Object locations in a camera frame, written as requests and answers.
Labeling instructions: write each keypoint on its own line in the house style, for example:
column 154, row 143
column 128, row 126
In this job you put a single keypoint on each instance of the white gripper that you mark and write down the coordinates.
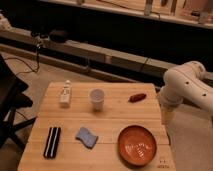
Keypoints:
column 169, row 100

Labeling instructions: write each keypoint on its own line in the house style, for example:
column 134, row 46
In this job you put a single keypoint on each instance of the red pepper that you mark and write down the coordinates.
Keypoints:
column 137, row 97

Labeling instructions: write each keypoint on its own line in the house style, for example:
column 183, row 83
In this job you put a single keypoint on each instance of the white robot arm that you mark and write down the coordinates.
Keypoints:
column 184, row 82

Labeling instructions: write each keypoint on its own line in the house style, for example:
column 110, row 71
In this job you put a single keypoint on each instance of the orange ceramic bowl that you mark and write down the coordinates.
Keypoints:
column 136, row 145

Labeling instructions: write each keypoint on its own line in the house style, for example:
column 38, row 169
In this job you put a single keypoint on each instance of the blue sponge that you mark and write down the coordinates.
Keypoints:
column 86, row 137

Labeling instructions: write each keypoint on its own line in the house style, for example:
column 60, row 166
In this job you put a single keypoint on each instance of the small white bottle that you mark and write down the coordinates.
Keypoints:
column 65, row 95

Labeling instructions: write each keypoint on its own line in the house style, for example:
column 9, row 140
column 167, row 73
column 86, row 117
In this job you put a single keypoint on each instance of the black and white striped block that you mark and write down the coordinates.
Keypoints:
column 52, row 143

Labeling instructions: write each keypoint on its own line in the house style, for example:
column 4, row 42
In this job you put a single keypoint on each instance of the black power adapter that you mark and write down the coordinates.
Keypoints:
column 59, row 36

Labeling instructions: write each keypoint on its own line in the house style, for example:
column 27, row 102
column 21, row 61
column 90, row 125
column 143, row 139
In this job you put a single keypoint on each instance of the black office chair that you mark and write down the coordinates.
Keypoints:
column 12, row 97

